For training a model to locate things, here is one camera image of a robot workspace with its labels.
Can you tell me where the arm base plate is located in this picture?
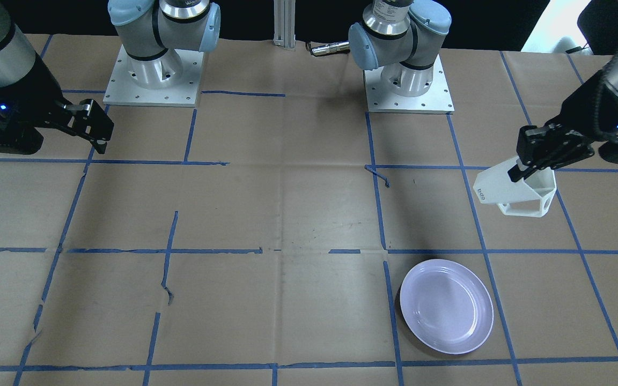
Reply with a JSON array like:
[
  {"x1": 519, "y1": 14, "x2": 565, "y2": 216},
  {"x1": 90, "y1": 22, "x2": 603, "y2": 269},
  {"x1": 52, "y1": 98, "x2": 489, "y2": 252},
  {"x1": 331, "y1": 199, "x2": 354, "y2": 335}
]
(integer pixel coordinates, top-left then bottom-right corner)
[
  {"x1": 363, "y1": 56, "x2": 455, "y2": 114},
  {"x1": 103, "y1": 47, "x2": 206, "y2": 108}
]

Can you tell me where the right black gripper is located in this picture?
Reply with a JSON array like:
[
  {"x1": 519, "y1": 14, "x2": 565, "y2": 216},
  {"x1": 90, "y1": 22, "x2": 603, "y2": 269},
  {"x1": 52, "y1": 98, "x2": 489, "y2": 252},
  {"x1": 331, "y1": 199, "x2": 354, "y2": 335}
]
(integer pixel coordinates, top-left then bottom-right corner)
[{"x1": 0, "y1": 68, "x2": 114, "y2": 155}]

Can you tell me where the white faceted cup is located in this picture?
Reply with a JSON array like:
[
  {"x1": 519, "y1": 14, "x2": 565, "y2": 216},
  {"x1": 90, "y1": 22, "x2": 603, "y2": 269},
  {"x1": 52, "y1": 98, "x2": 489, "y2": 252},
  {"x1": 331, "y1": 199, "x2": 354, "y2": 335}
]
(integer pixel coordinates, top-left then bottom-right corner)
[{"x1": 473, "y1": 156, "x2": 557, "y2": 218}]

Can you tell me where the aluminium frame post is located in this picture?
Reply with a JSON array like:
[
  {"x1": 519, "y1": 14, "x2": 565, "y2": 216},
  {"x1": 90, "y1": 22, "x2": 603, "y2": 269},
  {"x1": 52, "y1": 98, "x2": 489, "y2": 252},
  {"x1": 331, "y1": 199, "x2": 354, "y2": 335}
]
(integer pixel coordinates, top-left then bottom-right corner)
[{"x1": 273, "y1": 0, "x2": 296, "y2": 51}]

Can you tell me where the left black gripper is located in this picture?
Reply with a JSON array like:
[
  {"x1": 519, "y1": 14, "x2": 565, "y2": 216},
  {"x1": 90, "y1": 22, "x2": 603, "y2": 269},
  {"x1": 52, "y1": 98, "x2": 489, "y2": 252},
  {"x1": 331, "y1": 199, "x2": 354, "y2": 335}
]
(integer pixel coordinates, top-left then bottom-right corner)
[{"x1": 507, "y1": 69, "x2": 618, "y2": 182}]

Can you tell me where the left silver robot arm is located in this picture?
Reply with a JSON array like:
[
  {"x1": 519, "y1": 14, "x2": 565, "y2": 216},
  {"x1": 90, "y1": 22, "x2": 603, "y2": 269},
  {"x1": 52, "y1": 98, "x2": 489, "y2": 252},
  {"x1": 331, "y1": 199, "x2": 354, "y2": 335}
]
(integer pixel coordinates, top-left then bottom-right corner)
[{"x1": 348, "y1": 1, "x2": 618, "y2": 182}]

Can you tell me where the lilac plate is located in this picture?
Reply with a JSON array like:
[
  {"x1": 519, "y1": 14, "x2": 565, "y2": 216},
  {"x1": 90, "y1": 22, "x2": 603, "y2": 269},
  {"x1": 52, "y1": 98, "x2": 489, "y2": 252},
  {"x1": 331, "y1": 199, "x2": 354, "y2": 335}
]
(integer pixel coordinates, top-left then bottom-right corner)
[{"x1": 399, "y1": 258, "x2": 495, "y2": 355}]

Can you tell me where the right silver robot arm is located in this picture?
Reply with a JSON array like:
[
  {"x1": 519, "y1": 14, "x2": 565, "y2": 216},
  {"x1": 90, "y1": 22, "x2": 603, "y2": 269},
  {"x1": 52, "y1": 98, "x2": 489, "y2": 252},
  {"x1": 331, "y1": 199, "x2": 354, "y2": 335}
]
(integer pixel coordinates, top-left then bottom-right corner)
[{"x1": 0, "y1": 1, "x2": 221, "y2": 155}]

